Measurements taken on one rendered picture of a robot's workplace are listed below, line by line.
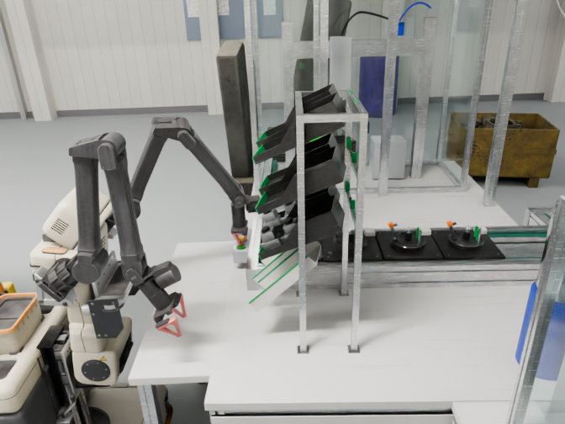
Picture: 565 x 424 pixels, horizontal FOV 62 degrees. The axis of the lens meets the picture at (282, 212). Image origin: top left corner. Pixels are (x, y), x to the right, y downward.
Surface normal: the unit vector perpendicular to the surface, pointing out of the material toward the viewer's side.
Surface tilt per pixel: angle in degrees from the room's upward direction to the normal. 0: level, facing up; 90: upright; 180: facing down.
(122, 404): 0
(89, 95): 90
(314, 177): 90
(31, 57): 90
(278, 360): 0
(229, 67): 102
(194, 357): 0
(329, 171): 90
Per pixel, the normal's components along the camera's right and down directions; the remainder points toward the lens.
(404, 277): -0.01, 0.42
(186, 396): -0.03, -0.91
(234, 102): -0.09, 0.60
